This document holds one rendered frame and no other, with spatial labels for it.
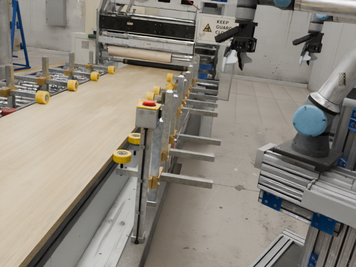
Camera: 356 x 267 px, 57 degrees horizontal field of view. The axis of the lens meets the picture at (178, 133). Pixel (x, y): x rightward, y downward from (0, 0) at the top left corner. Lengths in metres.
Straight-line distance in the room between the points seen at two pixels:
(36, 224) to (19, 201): 0.14
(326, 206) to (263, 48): 9.34
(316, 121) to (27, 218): 0.98
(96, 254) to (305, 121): 0.91
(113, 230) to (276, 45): 9.47
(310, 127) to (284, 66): 9.39
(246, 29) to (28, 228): 1.00
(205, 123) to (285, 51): 6.66
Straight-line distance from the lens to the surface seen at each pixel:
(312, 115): 1.23
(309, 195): 1.32
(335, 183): 1.41
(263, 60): 10.52
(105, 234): 1.45
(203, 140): 1.91
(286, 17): 10.54
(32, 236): 1.00
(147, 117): 1.04
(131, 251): 1.24
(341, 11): 1.37
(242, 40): 1.32
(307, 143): 1.40
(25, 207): 1.12
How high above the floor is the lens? 1.48
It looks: 19 degrees down
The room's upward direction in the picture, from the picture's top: 7 degrees clockwise
